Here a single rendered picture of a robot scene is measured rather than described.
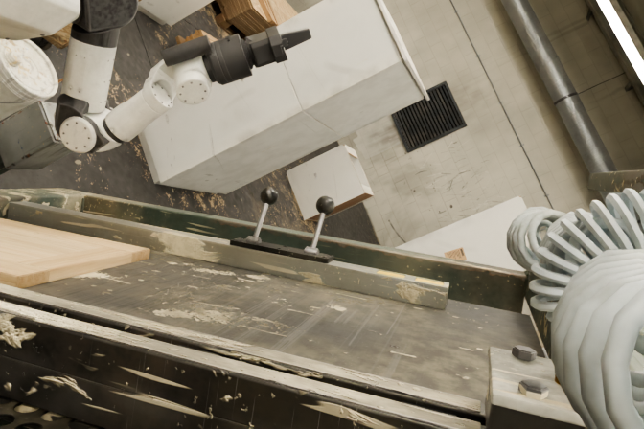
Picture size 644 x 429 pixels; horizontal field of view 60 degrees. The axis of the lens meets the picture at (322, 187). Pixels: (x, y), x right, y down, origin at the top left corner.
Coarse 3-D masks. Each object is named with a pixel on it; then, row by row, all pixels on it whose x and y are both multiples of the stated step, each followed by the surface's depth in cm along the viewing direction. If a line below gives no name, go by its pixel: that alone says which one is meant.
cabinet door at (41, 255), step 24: (0, 240) 95; (24, 240) 98; (48, 240) 100; (72, 240) 102; (96, 240) 105; (0, 264) 79; (24, 264) 81; (48, 264) 83; (72, 264) 85; (96, 264) 90; (120, 264) 96
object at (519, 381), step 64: (640, 192) 35; (576, 256) 34; (0, 320) 46; (64, 320) 46; (128, 320) 48; (0, 384) 46; (64, 384) 44; (128, 384) 42; (192, 384) 41; (256, 384) 40; (320, 384) 40; (384, 384) 42; (512, 384) 35
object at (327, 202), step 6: (318, 198) 111; (324, 198) 110; (330, 198) 110; (318, 204) 110; (324, 204) 109; (330, 204) 110; (318, 210) 110; (324, 210) 110; (330, 210) 110; (324, 216) 110; (318, 222) 109; (318, 228) 108; (318, 234) 108; (312, 240) 107; (312, 246) 107; (306, 252) 106; (312, 252) 106; (318, 252) 107
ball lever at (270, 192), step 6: (264, 192) 113; (270, 192) 113; (276, 192) 113; (264, 198) 113; (270, 198) 113; (276, 198) 113; (264, 204) 113; (270, 204) 114; (264, 210) 112; (258, 222) 111; (258, 228) 111; (258, 234) 110; (246, 240) 109; (252, 240) 109; (258, 240) 109
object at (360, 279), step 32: (32, 224) 121; (64, 224) 119; (96, 224) 117; (128, 224) 116; (192, 256) 111; (224, 256) 109; (256, 256) 107; (352, 288) 102; (384, 288) 100; (416, 288) 99
